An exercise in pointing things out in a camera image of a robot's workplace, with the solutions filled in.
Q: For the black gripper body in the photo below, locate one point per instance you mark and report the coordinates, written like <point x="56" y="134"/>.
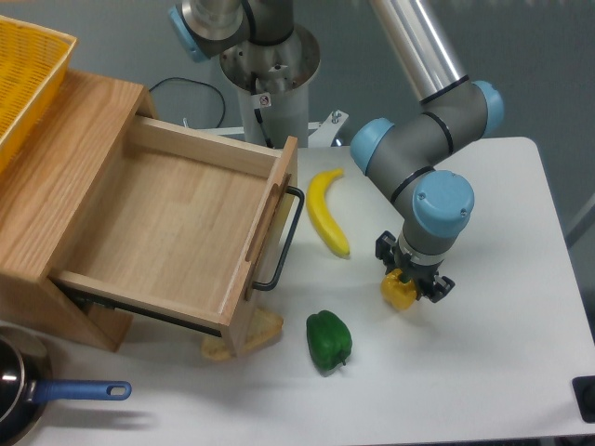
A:
<point x="422" y="275"/>

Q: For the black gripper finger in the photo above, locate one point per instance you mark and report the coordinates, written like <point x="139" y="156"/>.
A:
<point x="385" y="246"/>
<point x="435" y="289"/>

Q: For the yellow bell pepper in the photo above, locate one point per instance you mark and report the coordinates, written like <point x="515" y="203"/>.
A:
<point x="401" y="295"/>

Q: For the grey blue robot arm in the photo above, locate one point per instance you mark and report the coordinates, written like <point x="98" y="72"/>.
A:
<point x="401" y="161"/>

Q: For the green bell pepper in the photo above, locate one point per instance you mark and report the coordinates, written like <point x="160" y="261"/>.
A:
<point x="329" y="340"/>

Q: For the yellow banana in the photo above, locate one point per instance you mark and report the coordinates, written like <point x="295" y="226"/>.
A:
<point x="321" y="218"/>

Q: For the bread slice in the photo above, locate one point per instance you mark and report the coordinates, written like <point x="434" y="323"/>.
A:
<point x="263" y="328"/>

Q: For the black corner object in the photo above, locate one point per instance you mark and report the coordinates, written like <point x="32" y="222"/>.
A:
<point x="583" y="387"/>

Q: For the open wooden drawer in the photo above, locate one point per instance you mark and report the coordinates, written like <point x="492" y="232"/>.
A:
<point x="183" y="227"/>

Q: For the wooden drawer cabinet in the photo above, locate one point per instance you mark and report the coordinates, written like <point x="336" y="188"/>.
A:
<point x="43" y="193"/>

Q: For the yellow plastic basket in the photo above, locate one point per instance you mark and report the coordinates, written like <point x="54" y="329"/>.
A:
<point x="34" y="61"/>

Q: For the black drawer handle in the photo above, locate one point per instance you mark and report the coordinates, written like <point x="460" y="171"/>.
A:
<point x="287" y="241"/>

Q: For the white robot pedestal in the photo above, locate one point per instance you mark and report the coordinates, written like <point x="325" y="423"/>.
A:
<point x="272" y="85"/>

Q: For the black pan blue handle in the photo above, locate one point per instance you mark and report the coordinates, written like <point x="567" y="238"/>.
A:
<point x="28" y="384"/>

